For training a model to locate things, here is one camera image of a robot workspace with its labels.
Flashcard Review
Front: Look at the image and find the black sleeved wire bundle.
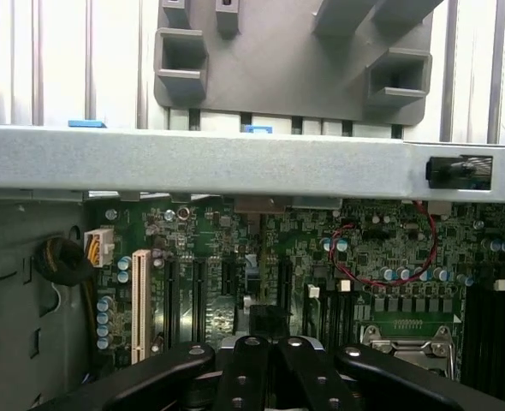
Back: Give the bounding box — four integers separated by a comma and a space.
33, 235, 98, 343

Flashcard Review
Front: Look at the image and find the black expansion slot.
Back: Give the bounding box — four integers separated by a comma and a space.
165, 256, 181, 343
279, 259, 295, 309
221, 256, 237, 297
193, 256, 210, 343

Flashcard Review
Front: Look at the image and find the open black PC case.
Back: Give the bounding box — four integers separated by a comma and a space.
0, 122, 505, 411

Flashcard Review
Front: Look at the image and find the green motherboard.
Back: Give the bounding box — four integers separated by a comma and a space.
83, 194, 505, 386

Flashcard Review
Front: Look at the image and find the metal CPU socket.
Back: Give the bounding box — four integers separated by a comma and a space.
360, 323, 458, 380

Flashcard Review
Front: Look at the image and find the blue expansion slot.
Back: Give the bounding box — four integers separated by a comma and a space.
243, 252, 264, 295

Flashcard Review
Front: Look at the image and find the grey plastic parts rack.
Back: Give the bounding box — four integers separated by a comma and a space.
152, 0, 434, 126

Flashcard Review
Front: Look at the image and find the white power connector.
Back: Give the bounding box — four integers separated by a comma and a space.
83, 227, 116, 269

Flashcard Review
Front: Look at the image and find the red and black fan wire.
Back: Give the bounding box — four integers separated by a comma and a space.
328, 200, 441, 287

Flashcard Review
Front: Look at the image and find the white PCI slot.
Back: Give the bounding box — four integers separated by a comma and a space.
130, 248, 152, 366

